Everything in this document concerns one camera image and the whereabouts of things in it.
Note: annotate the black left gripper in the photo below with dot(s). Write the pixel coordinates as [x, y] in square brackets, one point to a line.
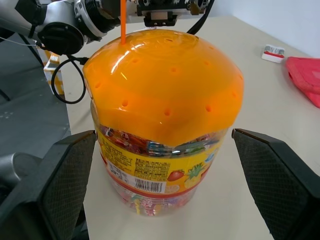
[160, 12]

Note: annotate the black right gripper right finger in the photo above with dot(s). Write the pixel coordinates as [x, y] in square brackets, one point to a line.
[277, 185]

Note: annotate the small white red box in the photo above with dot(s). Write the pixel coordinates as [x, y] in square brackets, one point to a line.
[272, 54]

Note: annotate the clear plastic candy jar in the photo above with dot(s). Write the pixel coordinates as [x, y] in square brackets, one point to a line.
[140, 172]

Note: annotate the orange perforated dome lid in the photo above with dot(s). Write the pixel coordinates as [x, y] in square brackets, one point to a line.
[165, 82]

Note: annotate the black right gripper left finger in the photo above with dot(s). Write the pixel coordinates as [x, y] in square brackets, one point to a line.
[57, 185]

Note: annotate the silver robot body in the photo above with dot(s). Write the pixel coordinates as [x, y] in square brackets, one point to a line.
[17, 167]

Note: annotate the orange lollipop stick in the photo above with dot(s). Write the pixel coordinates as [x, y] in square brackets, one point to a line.
[123, 22]

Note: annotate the red cloth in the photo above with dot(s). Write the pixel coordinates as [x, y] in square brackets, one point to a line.
[305, 77]

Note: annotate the yellow white frame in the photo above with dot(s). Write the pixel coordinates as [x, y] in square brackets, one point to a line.
[53, 67]

